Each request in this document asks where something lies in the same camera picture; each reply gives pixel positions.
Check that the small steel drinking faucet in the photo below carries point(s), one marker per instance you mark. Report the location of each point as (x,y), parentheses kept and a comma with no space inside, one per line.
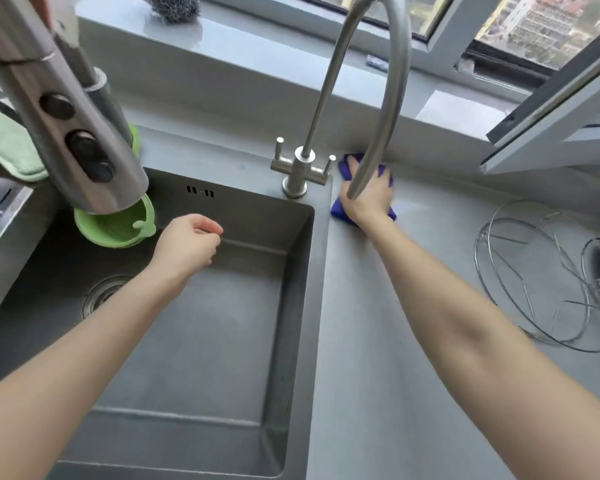
(395,94)

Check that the dark pull-down kitchen faucet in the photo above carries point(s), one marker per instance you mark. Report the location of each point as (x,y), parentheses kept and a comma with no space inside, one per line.
(65,109)

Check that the green sponge pad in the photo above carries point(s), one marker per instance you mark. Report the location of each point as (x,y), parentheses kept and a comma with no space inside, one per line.
(5,149)

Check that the grey window frame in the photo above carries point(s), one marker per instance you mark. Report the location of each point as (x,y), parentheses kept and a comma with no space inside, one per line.
(455,44)

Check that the steel slotted drain tray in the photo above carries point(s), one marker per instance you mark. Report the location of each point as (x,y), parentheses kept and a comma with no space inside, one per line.
(0,214)

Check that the person's right forearm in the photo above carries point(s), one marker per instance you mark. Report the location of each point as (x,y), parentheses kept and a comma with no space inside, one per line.
(490,344)

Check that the steel wool scrubber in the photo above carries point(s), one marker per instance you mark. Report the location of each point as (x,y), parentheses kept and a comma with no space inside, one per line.
(172,4)

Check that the person's right hand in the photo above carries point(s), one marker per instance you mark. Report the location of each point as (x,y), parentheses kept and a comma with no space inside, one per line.
(372,194)

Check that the sink drain strainer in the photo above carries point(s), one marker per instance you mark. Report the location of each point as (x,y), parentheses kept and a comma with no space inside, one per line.
(100,294)

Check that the green silicone cup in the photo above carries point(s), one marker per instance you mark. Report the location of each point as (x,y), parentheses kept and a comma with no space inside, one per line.
(115,229)

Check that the blue cloth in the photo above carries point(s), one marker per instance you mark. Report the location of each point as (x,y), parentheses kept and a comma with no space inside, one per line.
(336,207)

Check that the person's left forearm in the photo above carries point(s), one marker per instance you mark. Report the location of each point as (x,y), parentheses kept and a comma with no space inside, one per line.
(65,369)

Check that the open grey window sash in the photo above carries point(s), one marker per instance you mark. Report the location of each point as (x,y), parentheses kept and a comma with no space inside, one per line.
(555,134)

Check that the person's left hand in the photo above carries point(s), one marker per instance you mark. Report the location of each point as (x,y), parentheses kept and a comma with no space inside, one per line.
(187,249)

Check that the stainless steel sink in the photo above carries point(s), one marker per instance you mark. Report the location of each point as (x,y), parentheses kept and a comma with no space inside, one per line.
(205,319)

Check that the small grey sachet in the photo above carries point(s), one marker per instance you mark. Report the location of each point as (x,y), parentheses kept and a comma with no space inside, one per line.
(376,62)

